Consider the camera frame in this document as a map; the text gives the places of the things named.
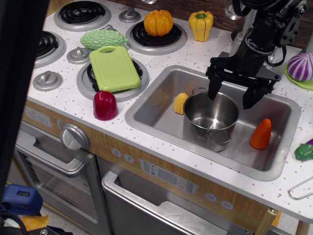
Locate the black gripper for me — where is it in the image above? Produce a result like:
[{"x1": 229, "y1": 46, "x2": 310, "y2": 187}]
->
[{"x1": 206, "y1": 49, "x2": 281, "y2": 109}]

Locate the stainless steel pot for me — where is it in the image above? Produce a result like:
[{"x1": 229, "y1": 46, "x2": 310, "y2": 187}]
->
[{"x1": 183, "y1": 88, "x2": 239, "y2": 152}]

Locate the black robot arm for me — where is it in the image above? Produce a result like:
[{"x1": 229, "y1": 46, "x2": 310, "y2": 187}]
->
[{"x1": 206, "y1": 0, "x2": 308, "y2": 109}]

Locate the silver sink basin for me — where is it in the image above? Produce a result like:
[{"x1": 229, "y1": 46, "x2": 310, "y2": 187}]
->
[{"x1": 125, "y1": 66, "x2": 301, "y2": 181}]

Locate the silver toy faucet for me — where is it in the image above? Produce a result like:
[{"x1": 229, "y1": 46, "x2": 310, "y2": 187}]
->
[{"x1": 229, "y1": 10, "x2": 275, "y2": 59}]

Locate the orange toy carrot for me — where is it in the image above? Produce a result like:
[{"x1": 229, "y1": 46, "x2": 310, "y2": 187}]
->
[{"x1": 250, "y1": 118, "x2": 271, "y2": 150}]

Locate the yellow toy corn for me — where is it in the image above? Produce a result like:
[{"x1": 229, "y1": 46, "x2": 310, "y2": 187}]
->
[{"x1": 173, "y1": 93, "x2": 188, "y2": 115}]

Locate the purple white toy onion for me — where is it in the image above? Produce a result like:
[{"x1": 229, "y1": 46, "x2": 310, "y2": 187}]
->
[{"x1": 287, "y1": 53, "x2": 313, "y2": 82}]

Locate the yellow toy bell pepper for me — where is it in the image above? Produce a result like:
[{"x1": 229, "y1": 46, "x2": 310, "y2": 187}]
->
[{"x1": 188, "y1": 11, "x2": 214, "y2": 42}]

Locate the light green toy plate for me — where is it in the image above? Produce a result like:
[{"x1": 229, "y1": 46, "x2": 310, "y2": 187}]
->
[{"x1": 284, "y1": 64, "x2": 313, "y2": 91}]

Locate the silver hanging ladle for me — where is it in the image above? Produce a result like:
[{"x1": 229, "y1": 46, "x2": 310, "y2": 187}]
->
[{"x1": 224, "y1": 0, "x2": 241, "y2": 21}]

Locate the green purple toy eggplant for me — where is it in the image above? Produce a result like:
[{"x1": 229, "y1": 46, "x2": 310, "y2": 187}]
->
[{"x1": 294, "y1": 139, "x2": 313, "y2": 161}]

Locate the orange toy pumpkin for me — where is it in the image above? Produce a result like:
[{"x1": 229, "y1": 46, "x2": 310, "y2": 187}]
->
[{"x1": 144, "y1": 10, "x2": 174, "y2": 37}]

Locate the back right stove burner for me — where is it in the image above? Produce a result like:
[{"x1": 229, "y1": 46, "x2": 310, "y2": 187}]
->
[{"x1": 126, "y1": 21, "x2": 187, "y2": 56}]

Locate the stove burner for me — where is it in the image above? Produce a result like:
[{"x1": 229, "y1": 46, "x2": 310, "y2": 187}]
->
[
  {"x1": 126, "y1": 21, "x2": 187, "y2": 56},
  {"x1": 76, "y1": 58, "x2": 149, "y2": 103},
  {"x1": 34, "y1": 31, "x2": 66, "y2": 69},
  {"x1": 54, "y1": 0, "x2": 111, "y2": 32}
]

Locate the green toy cutting board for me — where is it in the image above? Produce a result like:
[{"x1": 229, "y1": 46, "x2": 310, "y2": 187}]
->
[{"x1": 89, "y1": 46, "x2": 140, "y2": 93}]

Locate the silver stove knob back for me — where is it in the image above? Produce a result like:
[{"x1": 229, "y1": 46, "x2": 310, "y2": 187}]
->
[{"x1": 119, "y1": 7, "x2": 141, "y2": 23}]

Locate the silver stove knob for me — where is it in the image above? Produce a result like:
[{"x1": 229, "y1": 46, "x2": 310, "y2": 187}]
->
[
  {"x1": 119, "y1": 7, "x2": 141, "y2": 23},
  {"x1": 67, "y1": 47, "x2": 91, "y2": 65},
  {"x1": 32, "y1": 71, "x2": 63, "y2": 92}
]

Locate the red toy pepper half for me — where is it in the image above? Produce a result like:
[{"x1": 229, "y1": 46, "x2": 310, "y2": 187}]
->
[{"x1": 93, "y1": 91, "x2": 118, "y2": 120}]

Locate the green toy bitter gourd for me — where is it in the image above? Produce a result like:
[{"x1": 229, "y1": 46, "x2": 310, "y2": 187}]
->
[{"x1": 80, "y1": 29, "x2": 128, "y2": 50}]

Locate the front stove burner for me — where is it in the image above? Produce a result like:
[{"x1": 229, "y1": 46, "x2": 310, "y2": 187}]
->
[{"x1": 76, "y1": 58, "x2": 149, "y2": 103}]

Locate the silver dishwasher door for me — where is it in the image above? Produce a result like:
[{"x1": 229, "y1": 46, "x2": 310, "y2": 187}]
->
[{"x1": 102, "y1": 171, "x2": 252, "y2": 235}]

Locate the silver stove knob middle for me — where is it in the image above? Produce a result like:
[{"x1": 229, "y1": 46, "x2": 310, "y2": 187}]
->
[{"x1": 67, "y1": 47, "x2": 91, "y2": 65}]

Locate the large silver oven knob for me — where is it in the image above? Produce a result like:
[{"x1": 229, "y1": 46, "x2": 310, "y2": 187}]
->
[{"x1": 60, "y1": 123, "x2": 89, "y2": 150}]

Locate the back left stove burner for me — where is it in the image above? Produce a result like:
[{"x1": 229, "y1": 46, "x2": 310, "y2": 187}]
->
[{"x1": 54, "y1": 0, "x2": 111, "y2": 32}]

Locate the silver stove knob front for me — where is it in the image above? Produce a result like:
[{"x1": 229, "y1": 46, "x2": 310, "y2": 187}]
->
[{"x1": 32, "y1": 71, "x2": 63, "y2": 92}]

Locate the silver oven door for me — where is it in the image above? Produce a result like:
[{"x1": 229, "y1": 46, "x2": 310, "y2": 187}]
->
[{"x1": 14, "y1": 121, "x2": 112, "y2": 235}]

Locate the dark foreground pole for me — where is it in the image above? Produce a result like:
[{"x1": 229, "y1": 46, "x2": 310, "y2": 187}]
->
[{"x1": 0, "y1": 0, "x2": 49, "y2": 192}]

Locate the blue clamp tool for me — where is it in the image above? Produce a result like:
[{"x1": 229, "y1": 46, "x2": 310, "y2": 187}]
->
[{"x1": 0, "y1": 184, "x2": 43, "y2": 215}]

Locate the yellow cloth piece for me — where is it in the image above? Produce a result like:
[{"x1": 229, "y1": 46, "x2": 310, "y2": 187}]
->
[{"x1": 22, "y1": 214, "x2": 50, "y2": 232}]

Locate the metal wire utensil handle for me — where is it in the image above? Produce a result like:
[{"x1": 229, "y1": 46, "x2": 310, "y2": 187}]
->
[{"x1": 288, "y1": 177, "x2": 313, "y2": 200}]

